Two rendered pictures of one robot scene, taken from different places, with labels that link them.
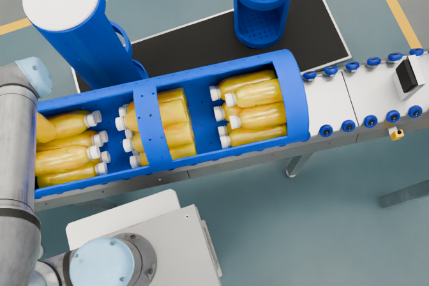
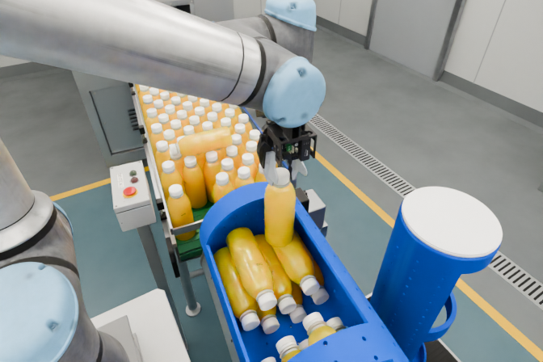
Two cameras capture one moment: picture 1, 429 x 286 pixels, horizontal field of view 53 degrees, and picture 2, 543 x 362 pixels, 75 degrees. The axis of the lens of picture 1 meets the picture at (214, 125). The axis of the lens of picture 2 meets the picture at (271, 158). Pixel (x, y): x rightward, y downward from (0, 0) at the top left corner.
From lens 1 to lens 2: 0.56 m
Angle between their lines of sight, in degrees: 48
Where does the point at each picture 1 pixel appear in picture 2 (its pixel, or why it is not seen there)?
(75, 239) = (141, 304)
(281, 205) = not seen: outside the picture
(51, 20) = (415, 216)
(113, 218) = (168, 351)
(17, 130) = (155, 19)
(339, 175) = not seen: outside the picture
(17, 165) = not seen: outside the picture
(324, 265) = not seen: outside the picture
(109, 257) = (21, 323)
